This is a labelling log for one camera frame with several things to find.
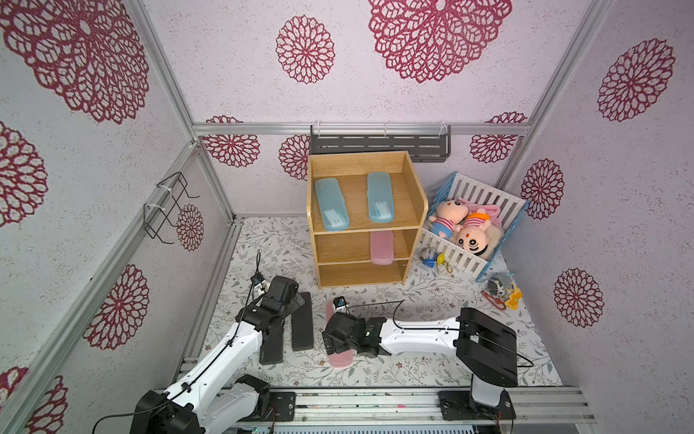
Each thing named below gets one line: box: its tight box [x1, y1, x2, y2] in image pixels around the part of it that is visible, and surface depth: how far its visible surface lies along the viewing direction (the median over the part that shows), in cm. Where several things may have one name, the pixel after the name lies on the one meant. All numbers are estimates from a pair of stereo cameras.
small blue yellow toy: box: [422, 251, 446, 268], surface depth 104 cm
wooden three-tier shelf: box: [306, 150, 430, 290], surface depth 87 cm
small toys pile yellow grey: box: [480, 277, 524, 311], surface depth 94 cm
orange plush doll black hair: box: [454, 207, 505, 261], surface depth 100 cm
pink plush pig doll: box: [428, 199, 469, 239], surface depth 105 cm
